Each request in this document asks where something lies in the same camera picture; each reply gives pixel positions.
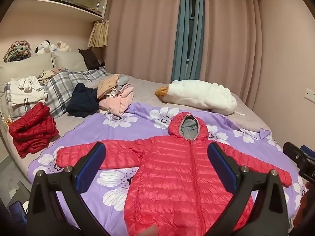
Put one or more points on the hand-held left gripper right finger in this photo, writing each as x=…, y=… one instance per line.
x=221, y=167

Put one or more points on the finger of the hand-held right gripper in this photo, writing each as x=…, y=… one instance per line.
x=308, y=151
x=296, y=157

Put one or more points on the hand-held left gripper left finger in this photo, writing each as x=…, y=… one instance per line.
x=90, y=163

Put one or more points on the red hooded puffer jacket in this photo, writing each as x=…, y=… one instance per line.
x=172, y=174

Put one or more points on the pink clothes pile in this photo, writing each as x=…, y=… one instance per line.
x=118, y=103

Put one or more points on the pile of patterned clothes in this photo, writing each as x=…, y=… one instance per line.
x=18, y=51

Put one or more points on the navy blue garment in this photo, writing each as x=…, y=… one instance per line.
x=81, y=100

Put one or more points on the stack of folded red jackets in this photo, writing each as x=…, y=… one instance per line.
x=32, y=129

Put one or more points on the purple floral blanket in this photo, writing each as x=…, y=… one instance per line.
x=147, y=118

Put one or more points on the white goose plush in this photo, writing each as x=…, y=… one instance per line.
x=201, y=95

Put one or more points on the tan garment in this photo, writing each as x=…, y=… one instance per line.
x=107, y=86

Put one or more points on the plaid pillow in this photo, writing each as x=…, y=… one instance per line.
x=59, y=87

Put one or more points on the grey garment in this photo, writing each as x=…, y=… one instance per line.
x=123, y=82

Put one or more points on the folded white shirt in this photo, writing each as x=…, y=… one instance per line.
x=27, y=97

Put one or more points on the cartoon print cloth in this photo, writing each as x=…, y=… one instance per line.
x=49, y=75

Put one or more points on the crumpled white garment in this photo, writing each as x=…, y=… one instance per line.
x=29, y=83

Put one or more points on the black garment by headboard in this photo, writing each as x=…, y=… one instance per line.
x=91, y=59

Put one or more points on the small beige headboard cushion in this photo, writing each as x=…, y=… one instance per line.
x=70, y=60

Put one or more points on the large beige headboard cushion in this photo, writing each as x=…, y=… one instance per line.
x=24, y=66

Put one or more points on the cream plush toy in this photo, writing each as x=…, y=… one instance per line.
x=63, y=46

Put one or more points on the black and white plush dog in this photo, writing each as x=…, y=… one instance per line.
x=44, y=47

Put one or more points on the pink curtain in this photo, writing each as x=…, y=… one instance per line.
x=142, y=34
x=231, y=41

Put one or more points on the yellow pleated cloth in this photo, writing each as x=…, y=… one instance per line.
x=98, y=34

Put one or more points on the blue grey curtain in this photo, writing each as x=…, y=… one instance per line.
x=189, y=29

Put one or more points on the white wall socket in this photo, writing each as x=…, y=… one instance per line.
x=310, y=94

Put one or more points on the white wall shelf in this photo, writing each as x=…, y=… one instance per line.
x=56, y=8

